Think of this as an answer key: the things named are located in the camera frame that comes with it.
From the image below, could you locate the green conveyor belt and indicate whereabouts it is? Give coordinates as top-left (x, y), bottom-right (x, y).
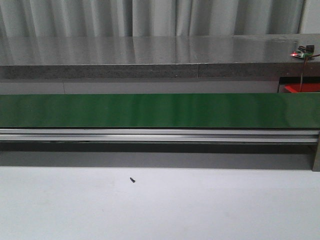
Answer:
top-left (0, 93), bottom-right (320, 129)

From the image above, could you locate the red plastic bin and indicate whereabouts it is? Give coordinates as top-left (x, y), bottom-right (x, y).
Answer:
top-left (283, 83), bottom-right (320, 93)

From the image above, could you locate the grey stone back bench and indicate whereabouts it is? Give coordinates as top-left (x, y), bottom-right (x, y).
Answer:
top-left (0, 33), bottom-right (320, 79)

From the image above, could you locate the grey curtain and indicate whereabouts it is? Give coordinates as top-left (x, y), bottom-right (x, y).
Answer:
top-left (0, 0), bottom-right (306, 38)

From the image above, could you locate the grey conveyor support leg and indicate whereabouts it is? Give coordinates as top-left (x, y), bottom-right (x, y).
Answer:
top-left (312, 137), bottom-right (320, 172)

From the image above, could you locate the thin sensor cable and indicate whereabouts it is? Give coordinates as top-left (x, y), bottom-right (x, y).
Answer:
top-left (298, 53), bottom-right (320, 94)

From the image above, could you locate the small green circuit board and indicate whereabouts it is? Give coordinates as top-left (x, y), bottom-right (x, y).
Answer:
top-left (290, 45), bottom-right (315, 59)

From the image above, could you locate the aluminium conveyor side rail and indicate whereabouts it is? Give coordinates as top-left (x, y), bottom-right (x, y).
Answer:
top-left (0, 128), bottom-right (320, 144)

